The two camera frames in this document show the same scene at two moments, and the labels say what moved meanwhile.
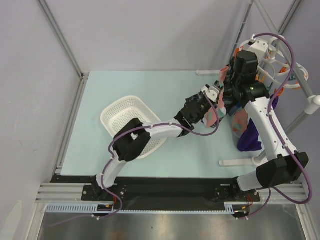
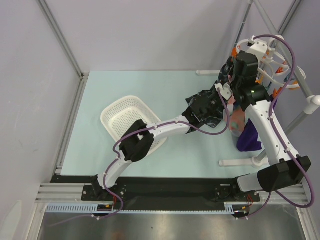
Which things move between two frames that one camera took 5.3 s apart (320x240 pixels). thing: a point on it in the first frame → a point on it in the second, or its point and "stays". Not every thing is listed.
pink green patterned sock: [213, 115] → [230, 107]
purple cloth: [250, 140] stays
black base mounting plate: [160, 190] stays
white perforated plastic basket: [114, 116] stays
